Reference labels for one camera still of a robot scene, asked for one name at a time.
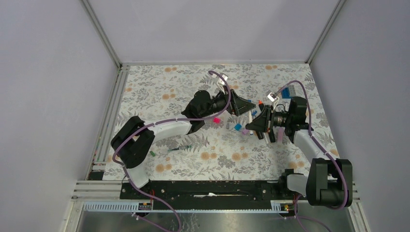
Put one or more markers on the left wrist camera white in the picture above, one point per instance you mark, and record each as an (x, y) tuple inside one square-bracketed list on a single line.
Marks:
[(221, 82)]

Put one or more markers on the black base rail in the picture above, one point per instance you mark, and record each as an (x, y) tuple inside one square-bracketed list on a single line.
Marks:
[(212, 195)]

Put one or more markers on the white blue marker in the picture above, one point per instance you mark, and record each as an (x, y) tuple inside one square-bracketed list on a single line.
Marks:
[(250, 120)]

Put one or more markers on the cyan highlighter cap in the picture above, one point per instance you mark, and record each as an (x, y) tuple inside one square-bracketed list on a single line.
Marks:
[(238, 127)]

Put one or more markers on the blue box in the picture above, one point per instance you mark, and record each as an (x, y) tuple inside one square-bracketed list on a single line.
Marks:
[(288, 92)]

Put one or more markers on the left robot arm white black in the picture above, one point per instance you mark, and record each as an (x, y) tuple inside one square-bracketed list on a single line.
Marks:
[(134, 140)]

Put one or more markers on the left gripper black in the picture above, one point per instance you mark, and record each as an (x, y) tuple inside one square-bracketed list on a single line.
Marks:
[(238, 106)]

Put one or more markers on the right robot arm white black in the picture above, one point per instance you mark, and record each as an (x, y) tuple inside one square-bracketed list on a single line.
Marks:
[(329, 181)]

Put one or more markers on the black highlighter pink cap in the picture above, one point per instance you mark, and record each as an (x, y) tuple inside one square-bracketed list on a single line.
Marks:
[(260, 135)]

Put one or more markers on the floral patterned table mat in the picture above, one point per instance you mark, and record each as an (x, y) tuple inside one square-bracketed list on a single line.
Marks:
[(158, 92)]

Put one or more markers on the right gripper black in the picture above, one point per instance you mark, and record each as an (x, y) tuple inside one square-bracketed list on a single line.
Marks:
[(264, 122)]

